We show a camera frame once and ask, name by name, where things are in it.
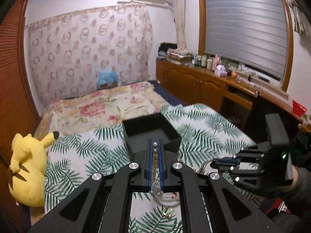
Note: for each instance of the grey window blind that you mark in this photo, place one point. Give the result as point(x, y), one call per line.
point(253, 32)

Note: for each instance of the black square jewelry box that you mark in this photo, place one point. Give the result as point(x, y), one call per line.
point(138, 131)

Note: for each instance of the pink floral sheer curtain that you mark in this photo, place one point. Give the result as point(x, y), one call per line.
point(67, 51)

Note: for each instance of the floral bed quilt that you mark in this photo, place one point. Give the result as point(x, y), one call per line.
point(103, 108)

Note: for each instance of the wooden sideboard cabinet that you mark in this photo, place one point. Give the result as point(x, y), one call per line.
point(199, 85)

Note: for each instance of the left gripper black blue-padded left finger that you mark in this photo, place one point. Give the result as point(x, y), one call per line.
point(101, 203)

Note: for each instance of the brown louvered wardrobe door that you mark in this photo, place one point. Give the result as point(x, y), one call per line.
point(18, 111)

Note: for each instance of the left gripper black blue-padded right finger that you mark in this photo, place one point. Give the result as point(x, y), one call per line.
point(209, 203)

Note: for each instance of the blue plush toy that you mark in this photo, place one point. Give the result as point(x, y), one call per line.
point(107, 77)

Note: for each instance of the pink bottle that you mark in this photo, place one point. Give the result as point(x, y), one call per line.
point(215, 62)

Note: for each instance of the stack of folded clothes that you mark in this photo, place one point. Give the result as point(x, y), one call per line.
point(170, 52)

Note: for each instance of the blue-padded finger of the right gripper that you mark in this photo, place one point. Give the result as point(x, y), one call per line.
point(224, 164)

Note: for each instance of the pink tissue box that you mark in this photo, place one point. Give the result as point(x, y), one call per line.
point(220, 71)

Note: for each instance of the palm leaf print cloth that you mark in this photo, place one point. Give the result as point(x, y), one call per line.
point(73, 158)

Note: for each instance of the red mesh basket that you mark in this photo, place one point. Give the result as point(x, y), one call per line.
point(298, 109)

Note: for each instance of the yellow Pikachu plush toy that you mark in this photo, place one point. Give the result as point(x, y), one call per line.
point(26, 172)

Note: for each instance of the tied cream curtain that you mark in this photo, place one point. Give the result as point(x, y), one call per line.
point(180, 22)

